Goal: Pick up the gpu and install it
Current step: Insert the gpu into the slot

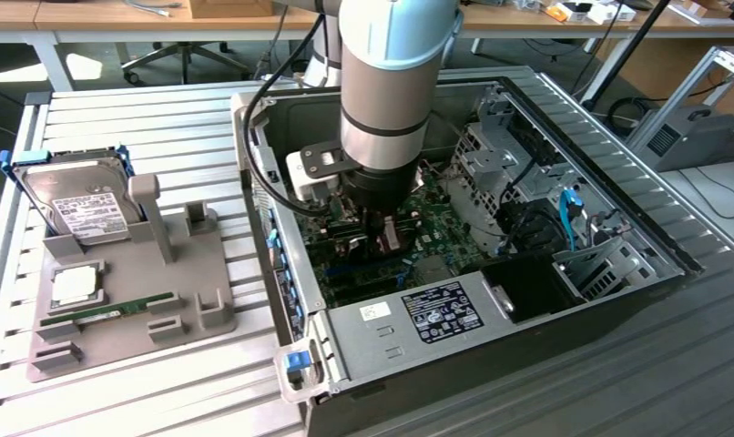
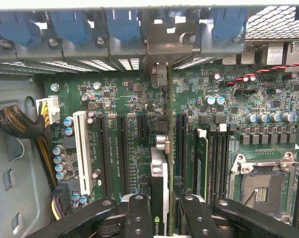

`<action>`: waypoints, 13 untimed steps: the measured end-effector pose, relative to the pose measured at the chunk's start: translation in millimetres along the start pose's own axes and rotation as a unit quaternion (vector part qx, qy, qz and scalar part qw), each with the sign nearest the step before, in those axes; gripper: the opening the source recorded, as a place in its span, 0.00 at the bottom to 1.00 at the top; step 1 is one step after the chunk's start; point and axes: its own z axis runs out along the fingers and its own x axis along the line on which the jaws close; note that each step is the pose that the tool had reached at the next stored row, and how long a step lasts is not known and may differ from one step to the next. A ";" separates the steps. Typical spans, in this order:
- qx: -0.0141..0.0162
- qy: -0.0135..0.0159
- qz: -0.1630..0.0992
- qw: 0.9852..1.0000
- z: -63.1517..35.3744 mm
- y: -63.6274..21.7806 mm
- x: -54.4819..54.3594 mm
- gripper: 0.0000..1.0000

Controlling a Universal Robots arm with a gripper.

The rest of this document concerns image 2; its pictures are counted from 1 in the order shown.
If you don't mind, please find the black RAM slot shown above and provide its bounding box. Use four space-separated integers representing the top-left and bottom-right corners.
206 125 217 205
221 123 237 200
213 123 227 203

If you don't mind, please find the open PC case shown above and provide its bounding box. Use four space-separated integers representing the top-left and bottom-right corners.
0 4 299 238

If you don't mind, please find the white power connector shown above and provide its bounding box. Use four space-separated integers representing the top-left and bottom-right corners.
36 97 61 124

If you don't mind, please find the CPU socket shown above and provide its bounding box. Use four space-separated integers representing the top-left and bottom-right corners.
228 152 299 224

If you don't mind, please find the green motherboard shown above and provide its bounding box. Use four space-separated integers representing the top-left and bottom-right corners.
43 59 299 238

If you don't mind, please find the black braided wire bundle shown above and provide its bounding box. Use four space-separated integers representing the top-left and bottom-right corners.
0 104 58 189

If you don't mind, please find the red black twisted wire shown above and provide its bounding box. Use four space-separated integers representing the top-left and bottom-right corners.
227 61 299 86

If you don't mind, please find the short black expansion slot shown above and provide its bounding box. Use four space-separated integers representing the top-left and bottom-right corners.
137 114 148 141

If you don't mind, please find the purple yellow wire bundle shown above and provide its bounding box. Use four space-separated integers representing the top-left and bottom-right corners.
50 187 71 222

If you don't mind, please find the white expansion slot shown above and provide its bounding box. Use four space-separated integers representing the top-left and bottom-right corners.
72 111 94 196

